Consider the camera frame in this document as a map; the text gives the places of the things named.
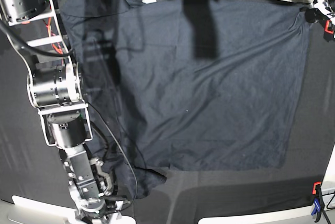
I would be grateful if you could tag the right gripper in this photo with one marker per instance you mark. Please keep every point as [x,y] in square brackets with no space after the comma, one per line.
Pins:
[106,210]

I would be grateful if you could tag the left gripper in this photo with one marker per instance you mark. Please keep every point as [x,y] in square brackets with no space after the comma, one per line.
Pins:
[321,8]

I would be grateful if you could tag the dark grey t-shirt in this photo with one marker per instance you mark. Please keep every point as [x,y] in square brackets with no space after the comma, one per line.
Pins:
[191,85]

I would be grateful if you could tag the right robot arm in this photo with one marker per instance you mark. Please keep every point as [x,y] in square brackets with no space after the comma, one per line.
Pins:
[54,88]

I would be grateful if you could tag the red clamp far right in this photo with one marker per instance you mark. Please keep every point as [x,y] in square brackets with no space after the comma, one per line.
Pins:
[329,27]

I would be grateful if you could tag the black table cloth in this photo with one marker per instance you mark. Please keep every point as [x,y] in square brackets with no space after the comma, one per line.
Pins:
[189,196]

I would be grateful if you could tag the red blue clamp near right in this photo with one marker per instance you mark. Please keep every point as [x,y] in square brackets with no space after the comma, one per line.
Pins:
[319,206]

